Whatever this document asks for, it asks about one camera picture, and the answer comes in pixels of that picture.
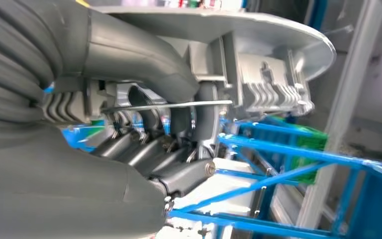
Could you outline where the blue metal shelf rack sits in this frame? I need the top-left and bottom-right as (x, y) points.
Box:
(169, 114), (382, 239)

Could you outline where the green plastic crate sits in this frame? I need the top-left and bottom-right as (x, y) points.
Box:
(289, 128), (329, 184)

